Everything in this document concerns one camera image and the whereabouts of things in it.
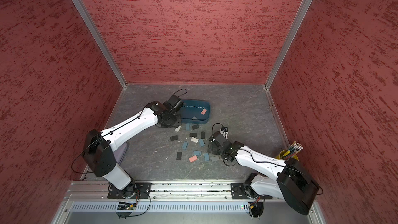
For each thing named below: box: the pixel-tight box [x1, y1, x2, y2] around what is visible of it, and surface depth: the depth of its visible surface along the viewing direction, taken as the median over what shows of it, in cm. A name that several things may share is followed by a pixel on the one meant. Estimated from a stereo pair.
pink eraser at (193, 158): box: [188, 155, 198, 163], surface depth 87 cm
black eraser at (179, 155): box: [176, 151, 183, 161], surface depth 87 cm
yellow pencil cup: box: [275, 141, 304, 162], surface depth 75 cm
